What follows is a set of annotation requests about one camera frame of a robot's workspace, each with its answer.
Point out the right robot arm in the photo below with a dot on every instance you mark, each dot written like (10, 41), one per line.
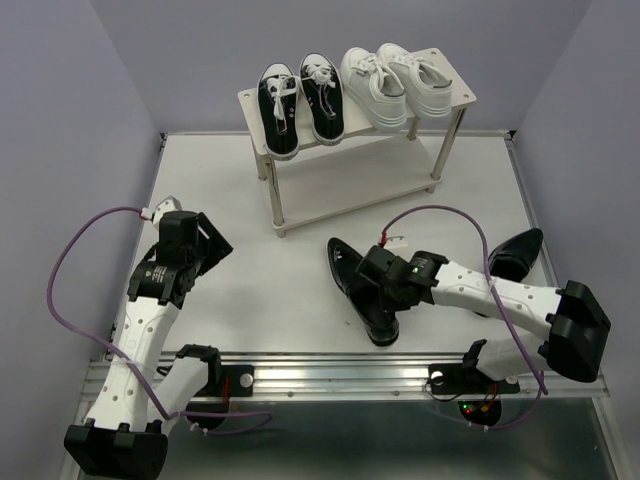
(563, 330)

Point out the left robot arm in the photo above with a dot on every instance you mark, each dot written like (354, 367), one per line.
(125, 433)

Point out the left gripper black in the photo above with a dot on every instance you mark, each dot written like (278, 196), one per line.
(217, 246)

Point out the beige two-tier shoe shelf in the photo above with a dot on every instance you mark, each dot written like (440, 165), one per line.
(367, 168)

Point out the black leather loafer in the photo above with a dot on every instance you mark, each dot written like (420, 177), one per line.
(514, 258)
(381, 326)

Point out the black canvas sneaker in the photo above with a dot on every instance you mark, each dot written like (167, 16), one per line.
(277, 97)
(322, 89)

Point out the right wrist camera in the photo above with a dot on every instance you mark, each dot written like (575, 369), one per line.
(396, 242)

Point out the white sneaker on shelf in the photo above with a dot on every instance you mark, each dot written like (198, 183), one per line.
(428, 91)

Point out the white sneaker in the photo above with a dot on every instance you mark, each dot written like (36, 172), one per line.
(375, 89)
(428, 91)

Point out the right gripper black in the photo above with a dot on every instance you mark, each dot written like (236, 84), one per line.
(393, 303)

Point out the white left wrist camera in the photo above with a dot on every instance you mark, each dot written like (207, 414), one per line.
(167, 205)

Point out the aluminium mounting rail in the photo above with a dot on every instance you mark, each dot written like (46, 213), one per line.
(348, 377)

